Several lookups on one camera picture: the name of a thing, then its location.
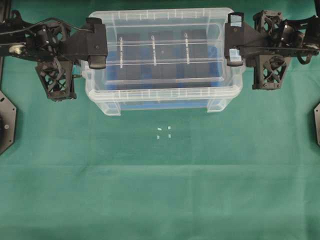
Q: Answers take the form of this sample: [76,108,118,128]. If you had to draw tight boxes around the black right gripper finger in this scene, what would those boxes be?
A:
[226,48,244,67]
[228,12,244,27]

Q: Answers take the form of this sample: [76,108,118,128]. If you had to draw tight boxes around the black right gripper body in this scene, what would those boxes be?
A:
[224,22,262,59]

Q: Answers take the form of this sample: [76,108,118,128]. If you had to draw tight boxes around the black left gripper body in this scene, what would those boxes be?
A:
[59,23,108,62]

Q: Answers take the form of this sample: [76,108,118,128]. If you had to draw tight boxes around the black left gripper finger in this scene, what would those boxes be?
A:
[86,17,102,25]
[88,55,107,70]

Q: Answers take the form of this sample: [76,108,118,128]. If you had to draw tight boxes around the clear plastic box lid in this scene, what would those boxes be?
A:
[85,7,244,100]

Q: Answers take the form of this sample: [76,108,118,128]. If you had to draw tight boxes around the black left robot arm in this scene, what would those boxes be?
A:
[0,10,108,70]

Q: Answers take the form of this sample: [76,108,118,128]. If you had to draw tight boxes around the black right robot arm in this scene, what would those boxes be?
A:
[224,10,320,67]

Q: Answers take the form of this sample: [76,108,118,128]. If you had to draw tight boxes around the clear plastic storage box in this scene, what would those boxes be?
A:
[81,7,244,117]

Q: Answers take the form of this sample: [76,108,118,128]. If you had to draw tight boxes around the blue foam insert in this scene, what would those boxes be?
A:
[105,45,225,110]

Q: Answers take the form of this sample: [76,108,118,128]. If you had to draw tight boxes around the green table cloth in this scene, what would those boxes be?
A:
[0,0,320,240]

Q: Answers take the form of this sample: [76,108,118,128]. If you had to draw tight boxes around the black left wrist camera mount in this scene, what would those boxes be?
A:
[35,57,77,102]

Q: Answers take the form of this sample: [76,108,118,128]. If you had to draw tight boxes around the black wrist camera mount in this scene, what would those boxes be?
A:
[35,57,77,102]
[252,54,291,90]

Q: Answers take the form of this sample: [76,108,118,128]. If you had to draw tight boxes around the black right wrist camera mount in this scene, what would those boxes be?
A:
[252,54,291,90]

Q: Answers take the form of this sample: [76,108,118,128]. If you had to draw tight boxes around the left black camera box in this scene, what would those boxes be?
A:
[116,33,141,90]

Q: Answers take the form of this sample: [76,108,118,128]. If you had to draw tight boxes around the black camera box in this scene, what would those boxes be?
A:
[181,29,211,88]
[116,33,141,90]
[148,30,177,89]

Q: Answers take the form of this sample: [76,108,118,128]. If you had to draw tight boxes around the right black camera box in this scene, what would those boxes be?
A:
[181,29,211,88]

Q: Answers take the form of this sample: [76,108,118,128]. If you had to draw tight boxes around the middle black camera box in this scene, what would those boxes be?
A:
[148,30,177,89]

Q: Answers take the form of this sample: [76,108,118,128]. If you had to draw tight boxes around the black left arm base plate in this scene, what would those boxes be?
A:
[0,91,17,155]

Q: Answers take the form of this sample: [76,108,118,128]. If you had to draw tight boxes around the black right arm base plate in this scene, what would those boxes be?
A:
[313,103,320,146]

